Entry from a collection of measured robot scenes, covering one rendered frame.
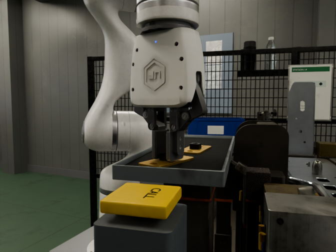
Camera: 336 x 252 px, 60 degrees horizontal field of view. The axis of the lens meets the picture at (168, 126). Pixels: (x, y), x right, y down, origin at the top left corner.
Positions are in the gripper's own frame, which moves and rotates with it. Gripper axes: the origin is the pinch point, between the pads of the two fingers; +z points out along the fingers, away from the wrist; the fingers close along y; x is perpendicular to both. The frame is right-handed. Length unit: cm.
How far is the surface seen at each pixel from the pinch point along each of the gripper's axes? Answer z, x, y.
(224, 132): 10, 108, -47
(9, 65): -70, 195, -497
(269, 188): 10.5, 22.9, 6.6
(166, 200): 2.5, -12.8, 9.9
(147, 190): 2.5, -11.8, 6.8
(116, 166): 2.1, -7.9, -1.8
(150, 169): 2.1, -6.2, 2.2
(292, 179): 19, 65, 0
